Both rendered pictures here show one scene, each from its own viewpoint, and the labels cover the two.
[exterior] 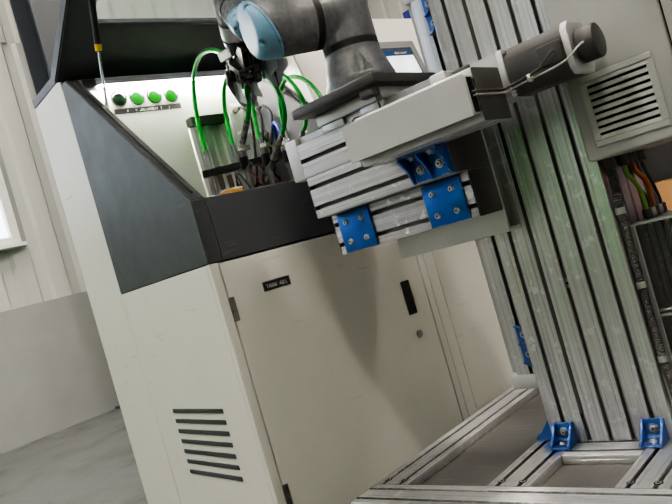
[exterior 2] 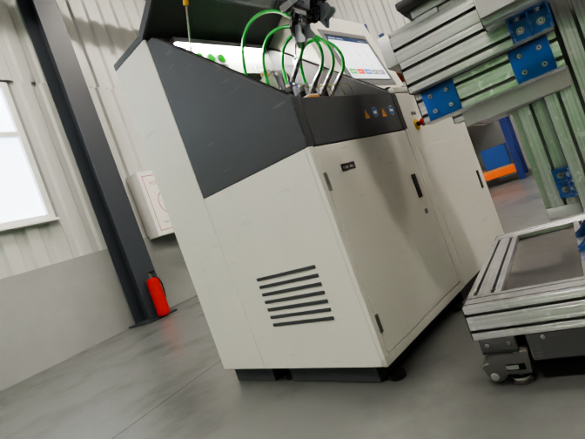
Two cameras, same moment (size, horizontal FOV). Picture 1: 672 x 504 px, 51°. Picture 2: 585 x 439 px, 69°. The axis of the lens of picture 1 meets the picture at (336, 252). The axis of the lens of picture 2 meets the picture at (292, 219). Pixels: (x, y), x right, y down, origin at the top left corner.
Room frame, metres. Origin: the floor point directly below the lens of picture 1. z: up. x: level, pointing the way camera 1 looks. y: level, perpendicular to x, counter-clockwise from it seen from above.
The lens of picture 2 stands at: (0.42, 0.62, 0.61)
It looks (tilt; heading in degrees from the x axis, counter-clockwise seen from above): 1 degrees down; 351
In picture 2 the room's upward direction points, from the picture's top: 20 degrees counter-clockwise
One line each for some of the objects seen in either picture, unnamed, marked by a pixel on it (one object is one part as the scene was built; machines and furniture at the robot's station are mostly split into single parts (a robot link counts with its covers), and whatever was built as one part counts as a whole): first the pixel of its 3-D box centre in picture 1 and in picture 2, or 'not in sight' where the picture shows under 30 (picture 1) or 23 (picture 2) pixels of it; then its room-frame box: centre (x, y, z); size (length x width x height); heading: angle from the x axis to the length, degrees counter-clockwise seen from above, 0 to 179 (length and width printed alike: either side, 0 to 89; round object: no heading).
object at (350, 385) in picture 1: (354, 358); (396, 225); (1.91, 0.03, 0.44); 0.65 x 0.02 x 0.68; 129
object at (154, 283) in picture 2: not in sight; (158, 293); (5.65, 1.61, 0.29); 0.17 x 0.15 x 0.54; 138
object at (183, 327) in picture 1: (300, 379); (341, 253); (2.13, 0.21, 0.39); 0.70 x 0.58 x 0.79; 129
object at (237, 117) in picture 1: (253, 135); (275, 91); (2.47, 0.16, 1.20); 0.13 x 0.03 x 0.31; 129
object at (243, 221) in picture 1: (308, 208); (353, 118); (1.93, 0.04, 0.87); 0.62 x 0.04 x 0.16; 129
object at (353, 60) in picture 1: (356, 68); not in sight; (1.47, -0.15, 1.09); 0.15 x 0.15 x 0.10
